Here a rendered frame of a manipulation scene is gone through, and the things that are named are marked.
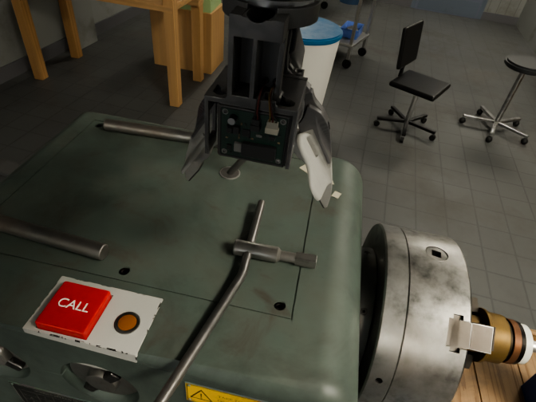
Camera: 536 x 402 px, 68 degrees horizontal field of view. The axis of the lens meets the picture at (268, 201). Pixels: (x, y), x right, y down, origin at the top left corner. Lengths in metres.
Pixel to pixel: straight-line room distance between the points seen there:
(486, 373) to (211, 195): 0.71
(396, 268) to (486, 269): 2.04
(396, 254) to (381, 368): 0.17
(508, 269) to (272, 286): 2.29
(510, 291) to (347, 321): 2.12
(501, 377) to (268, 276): 0.66
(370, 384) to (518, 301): 1.99
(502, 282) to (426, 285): 2.01
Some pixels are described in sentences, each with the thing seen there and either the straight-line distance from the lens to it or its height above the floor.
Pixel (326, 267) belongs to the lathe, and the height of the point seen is 1.26.
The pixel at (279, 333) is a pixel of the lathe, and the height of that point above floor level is 1.26.
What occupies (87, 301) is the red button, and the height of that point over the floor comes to 1.27.
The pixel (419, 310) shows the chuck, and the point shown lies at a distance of 0.62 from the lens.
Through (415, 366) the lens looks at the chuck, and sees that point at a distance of 0.64.
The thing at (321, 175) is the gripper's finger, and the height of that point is 1.45.
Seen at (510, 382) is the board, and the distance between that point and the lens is 1.06.
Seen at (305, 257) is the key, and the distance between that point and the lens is 0.55.
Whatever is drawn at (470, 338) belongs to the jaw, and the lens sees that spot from 0.67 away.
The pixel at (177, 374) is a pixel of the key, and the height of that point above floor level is 1.27.
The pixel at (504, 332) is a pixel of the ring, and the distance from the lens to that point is 0.80.
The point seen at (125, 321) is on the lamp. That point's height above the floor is 1.26.
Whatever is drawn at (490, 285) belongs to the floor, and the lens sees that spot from 2.58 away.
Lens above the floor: 1.68
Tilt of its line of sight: 41 degrees down
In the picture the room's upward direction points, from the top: 7 degrees clockwise
